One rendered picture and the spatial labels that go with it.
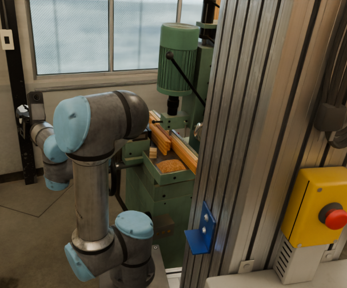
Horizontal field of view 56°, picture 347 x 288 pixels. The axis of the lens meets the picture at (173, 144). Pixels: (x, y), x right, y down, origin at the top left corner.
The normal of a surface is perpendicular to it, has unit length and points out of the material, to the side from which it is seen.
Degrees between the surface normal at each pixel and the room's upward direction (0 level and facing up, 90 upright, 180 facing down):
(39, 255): 0
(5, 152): 90
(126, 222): 8
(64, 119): 82
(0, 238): 0
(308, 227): 90
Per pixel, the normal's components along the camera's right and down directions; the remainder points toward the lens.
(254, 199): 0.22, 0.47
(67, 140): -0.77, 0.11
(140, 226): 0.19, -0.90
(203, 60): 0.42, 0.46
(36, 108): 0.64, -0.08
